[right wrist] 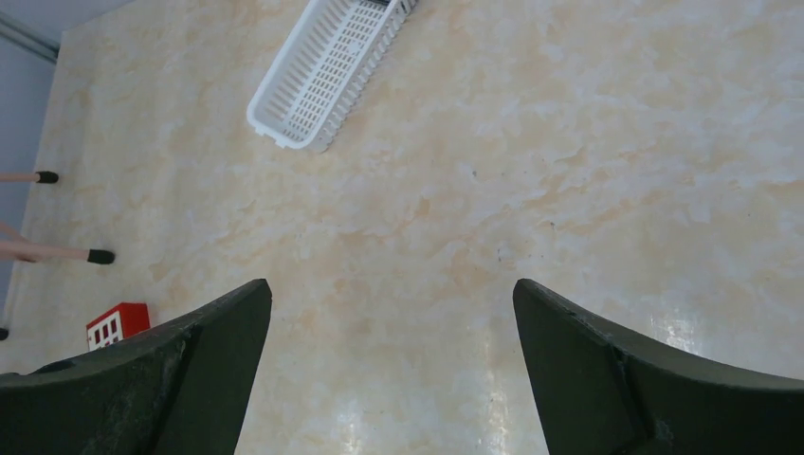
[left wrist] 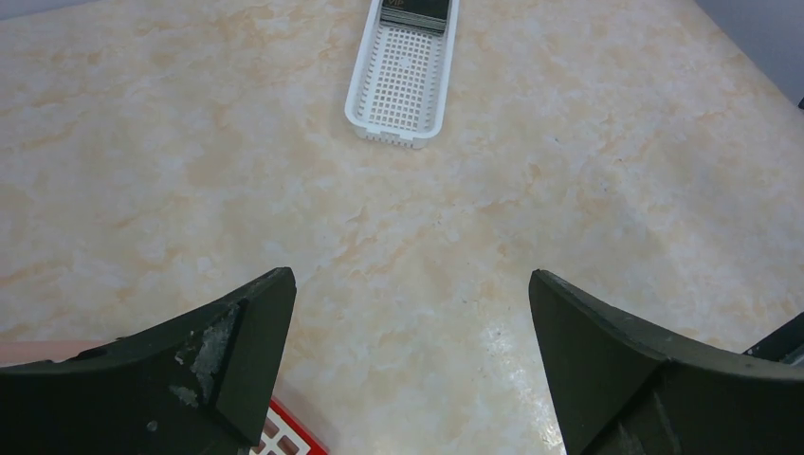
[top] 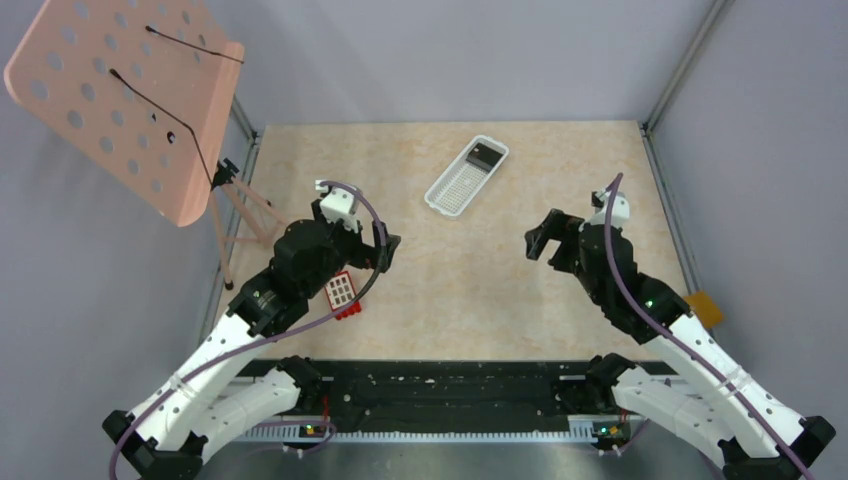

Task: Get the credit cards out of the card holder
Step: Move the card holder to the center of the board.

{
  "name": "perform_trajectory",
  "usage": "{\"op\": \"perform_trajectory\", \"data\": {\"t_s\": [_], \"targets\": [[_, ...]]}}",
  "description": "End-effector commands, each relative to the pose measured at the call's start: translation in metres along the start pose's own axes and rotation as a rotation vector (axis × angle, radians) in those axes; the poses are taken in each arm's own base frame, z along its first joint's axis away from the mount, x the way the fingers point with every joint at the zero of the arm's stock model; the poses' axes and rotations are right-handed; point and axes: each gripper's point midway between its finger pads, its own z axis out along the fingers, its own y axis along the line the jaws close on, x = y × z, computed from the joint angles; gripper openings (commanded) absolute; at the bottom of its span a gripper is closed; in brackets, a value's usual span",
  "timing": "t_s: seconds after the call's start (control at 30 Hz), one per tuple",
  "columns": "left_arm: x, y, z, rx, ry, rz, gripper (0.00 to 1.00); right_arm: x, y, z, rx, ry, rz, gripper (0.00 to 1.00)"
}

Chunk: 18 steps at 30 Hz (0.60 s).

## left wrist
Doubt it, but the white perforated plastic tray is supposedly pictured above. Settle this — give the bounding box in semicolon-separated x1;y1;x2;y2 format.
344;0;461;149

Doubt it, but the pink perforated music stand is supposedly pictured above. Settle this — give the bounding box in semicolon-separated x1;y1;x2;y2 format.
1;340;106;367

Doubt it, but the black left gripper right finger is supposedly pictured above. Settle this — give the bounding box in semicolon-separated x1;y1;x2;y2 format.
529;269;803;454

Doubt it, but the red white grid card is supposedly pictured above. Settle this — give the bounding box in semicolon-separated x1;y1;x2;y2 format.
249;397;329;455

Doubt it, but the black card stack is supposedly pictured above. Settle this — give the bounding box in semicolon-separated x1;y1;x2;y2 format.
380;0;450;34

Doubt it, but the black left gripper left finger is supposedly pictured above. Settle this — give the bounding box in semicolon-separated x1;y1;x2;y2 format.
1;267;297;454

